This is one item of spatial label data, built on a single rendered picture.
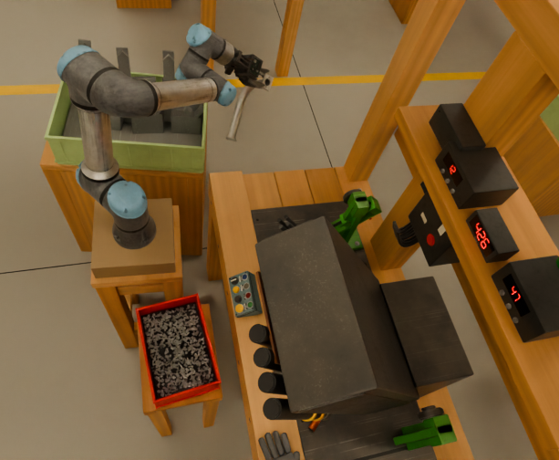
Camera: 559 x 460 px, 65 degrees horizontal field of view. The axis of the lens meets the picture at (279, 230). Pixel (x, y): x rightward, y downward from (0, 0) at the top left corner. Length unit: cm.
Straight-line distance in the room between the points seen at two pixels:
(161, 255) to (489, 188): 107
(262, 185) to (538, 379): 123
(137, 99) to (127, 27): 286
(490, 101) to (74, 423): 217
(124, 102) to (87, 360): 159
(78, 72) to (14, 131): 214
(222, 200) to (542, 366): 122
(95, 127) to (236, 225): 65
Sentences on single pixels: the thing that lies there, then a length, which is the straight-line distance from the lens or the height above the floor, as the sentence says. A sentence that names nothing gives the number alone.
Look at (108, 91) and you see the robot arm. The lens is 122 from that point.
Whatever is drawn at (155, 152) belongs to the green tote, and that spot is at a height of 91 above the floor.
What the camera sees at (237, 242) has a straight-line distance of 169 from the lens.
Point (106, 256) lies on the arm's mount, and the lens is 165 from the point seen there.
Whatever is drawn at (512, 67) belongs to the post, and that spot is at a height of 180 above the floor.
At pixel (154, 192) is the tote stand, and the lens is 214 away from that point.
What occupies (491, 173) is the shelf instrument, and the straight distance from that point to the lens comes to 120.
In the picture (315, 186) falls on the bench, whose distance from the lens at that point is 192.
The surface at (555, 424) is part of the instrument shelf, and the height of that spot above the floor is 154.
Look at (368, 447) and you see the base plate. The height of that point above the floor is 90.
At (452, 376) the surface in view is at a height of 124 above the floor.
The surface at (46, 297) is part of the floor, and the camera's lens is 268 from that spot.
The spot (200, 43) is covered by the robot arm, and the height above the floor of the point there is 144.
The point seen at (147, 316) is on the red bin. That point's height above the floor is 88.
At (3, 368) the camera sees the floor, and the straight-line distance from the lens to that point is 262.
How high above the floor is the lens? 238
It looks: 58 degrees down
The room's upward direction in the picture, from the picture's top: 17 degrees clockwise
